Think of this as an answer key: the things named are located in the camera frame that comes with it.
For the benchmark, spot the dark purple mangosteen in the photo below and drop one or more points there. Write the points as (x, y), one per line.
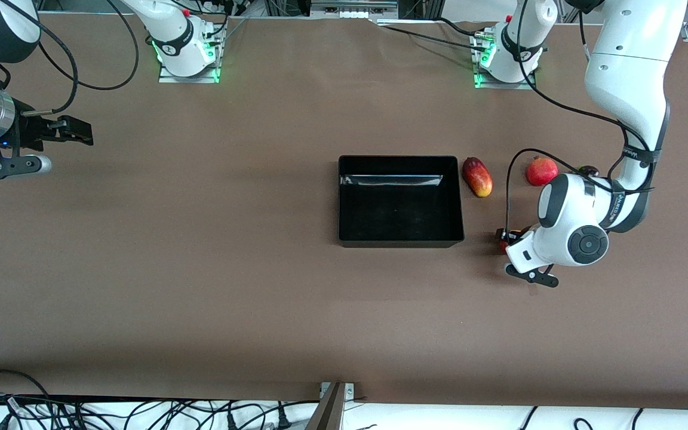
(589, 170)

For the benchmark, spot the red yellow mango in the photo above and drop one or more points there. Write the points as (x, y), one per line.
(477, 178)

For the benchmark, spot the red pomegranate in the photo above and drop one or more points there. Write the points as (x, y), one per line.
(542, 173)

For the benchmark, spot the silver metal frame bracket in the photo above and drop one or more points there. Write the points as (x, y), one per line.
(350, 5)

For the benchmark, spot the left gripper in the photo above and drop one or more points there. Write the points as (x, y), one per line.
(502, 234)

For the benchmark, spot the aluminium profile post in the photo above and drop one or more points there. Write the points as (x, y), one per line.
(327, 412)

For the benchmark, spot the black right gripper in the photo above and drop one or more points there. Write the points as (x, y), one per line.
(27, 132)

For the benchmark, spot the black plastic box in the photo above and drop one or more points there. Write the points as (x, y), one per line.
(401, 209)

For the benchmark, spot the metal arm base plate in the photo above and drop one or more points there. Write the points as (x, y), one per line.
(526, 85)
(168, 77)

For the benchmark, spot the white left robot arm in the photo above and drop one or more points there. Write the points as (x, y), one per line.
(624, 77)

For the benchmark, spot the white connector strip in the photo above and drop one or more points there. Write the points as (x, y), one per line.
(353, 14)

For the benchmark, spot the small metal corner bracket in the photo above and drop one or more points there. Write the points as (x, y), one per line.
(350, 391)

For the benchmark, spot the red apple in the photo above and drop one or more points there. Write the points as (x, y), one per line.
(502, 246)

